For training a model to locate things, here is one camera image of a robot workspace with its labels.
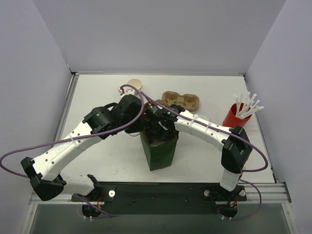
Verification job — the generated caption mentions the brown green paper bag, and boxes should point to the brown green paper bag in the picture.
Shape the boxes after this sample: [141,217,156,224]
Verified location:
[139,102,178,171]

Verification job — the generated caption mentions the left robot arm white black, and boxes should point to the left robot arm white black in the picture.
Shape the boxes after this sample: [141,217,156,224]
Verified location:
[21,94,144,201]

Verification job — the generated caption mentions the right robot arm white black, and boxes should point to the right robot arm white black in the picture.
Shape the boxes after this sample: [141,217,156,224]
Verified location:
[143,104,252,192]

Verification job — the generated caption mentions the brown pulp cup carrier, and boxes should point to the brown pulp cup carrier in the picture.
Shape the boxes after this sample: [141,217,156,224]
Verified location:
[157,91,200,112]

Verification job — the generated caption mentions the white plastic lid stack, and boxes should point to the white plastic lid stack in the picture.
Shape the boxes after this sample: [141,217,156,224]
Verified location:
[197,112,210,121]

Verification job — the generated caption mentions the red straw holder cup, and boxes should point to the red straw holder cup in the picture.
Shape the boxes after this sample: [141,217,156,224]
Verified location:
[222,104,252,128]

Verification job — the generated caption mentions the white wrapped straws bundle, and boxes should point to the white wrapped straws bundle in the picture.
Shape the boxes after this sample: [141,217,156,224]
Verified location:
[234,92,264,119]

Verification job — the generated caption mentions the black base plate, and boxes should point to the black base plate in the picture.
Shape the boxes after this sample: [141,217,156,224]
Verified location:
[71,182,247,216]

